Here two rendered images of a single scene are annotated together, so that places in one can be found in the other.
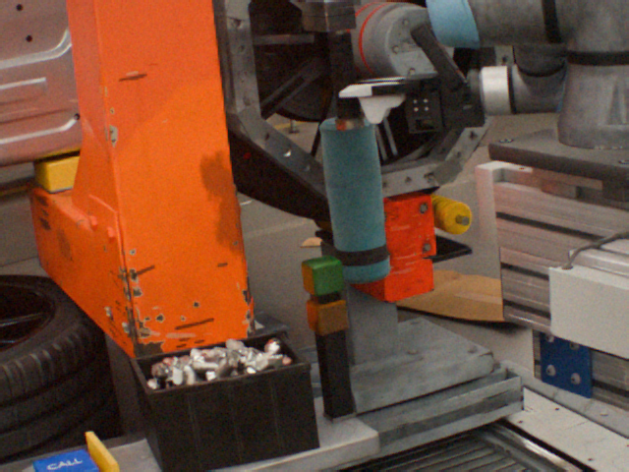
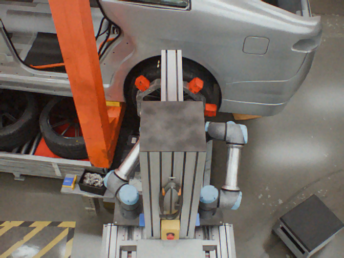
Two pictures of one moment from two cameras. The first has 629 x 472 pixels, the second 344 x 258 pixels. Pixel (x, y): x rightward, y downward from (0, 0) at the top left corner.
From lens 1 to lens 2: 2.42 m
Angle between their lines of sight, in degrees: 44
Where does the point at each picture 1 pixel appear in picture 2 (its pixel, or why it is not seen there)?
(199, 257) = (100, 157)
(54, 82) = (106, 90)
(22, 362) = (82, 143)
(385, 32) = not seen: hidden behind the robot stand
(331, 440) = (106, 194)
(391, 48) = not seen: hidden behind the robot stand
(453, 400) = not seen: hidden behind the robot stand
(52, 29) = (107, 81)
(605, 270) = (107, 231)
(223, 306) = (104, 163)
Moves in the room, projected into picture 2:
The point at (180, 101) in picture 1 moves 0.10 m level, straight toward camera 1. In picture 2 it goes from (97, 142) to (90, 152)
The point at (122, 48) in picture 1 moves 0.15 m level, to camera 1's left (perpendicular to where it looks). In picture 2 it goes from (86, 134) to (70, 126)
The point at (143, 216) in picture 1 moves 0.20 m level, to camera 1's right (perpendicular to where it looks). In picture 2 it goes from (91, 152) to (112, 163)
